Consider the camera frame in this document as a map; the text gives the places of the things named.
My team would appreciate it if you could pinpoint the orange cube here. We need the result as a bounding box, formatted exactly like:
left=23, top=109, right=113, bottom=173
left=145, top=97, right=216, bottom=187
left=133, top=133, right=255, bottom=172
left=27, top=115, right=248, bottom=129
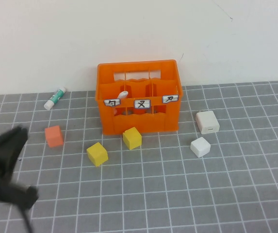
left=44, top=125, right=64, bottom=148

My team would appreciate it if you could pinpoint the white cube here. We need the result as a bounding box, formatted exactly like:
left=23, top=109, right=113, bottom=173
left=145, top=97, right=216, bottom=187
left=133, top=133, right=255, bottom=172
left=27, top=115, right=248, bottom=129
left=190, top=136, right=212, bottom=158

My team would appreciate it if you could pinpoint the pink plastic spoon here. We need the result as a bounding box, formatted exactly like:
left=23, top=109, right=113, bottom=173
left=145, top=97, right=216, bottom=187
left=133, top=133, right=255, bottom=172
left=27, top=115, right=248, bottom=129
left=114, top=91, right=129, bottom=117

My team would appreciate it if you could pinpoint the thick black camera cable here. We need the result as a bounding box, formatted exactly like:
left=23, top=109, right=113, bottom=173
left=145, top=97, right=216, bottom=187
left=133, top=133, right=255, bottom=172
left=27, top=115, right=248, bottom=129
left=19, top=207, right=34, bottom=233

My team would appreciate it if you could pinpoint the orange plastic cutlery holder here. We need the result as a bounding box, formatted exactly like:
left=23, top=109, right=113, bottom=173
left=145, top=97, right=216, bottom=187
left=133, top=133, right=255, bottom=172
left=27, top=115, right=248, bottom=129
left=96, top=59, right=183, bottom=135

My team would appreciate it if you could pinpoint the white green glue stick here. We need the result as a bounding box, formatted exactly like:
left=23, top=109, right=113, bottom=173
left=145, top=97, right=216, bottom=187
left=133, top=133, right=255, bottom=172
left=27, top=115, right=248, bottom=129
left=43, top=87, right=66, bottom=110

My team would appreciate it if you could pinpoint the yellow cube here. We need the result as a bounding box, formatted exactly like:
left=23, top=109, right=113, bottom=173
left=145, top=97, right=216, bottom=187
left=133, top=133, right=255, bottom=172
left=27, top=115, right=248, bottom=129
left=86, top=142, right=109, bottom=167
left=122, top=126, right=143, bottom=150

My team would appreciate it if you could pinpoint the white USB charger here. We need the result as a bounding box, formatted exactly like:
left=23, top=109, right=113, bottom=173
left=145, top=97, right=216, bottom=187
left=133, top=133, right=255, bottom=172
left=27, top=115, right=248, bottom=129
left=195, top=109, right=220, bottom=135

